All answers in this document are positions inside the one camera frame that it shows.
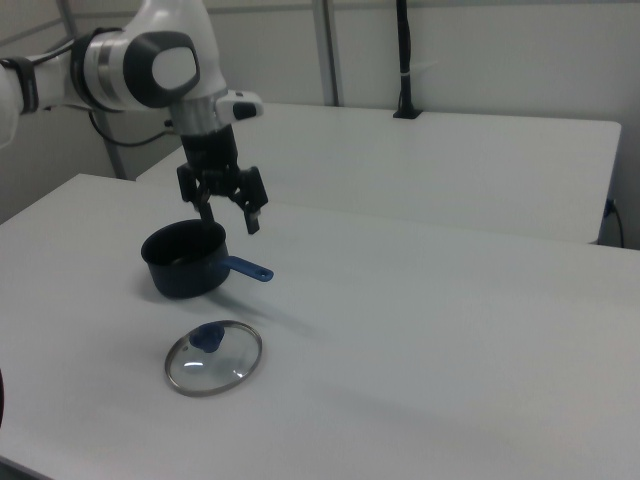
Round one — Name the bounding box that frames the dark saucepan with blue handle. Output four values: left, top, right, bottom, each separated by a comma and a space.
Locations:
141, 219, 275, 300

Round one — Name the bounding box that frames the black pole with cables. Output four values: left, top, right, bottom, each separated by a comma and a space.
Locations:
394, 0, 417, 114

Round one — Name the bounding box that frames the white side table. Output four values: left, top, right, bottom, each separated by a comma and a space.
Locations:
135, 102, 623, 246

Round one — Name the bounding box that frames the glass lid with blue knob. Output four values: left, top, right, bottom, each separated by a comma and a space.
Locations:
163, 319, 264, 399

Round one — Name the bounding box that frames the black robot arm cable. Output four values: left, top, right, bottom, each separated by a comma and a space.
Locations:
24, 28, 174, 148

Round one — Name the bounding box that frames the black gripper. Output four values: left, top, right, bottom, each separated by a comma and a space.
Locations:
176, 126, 270, 236

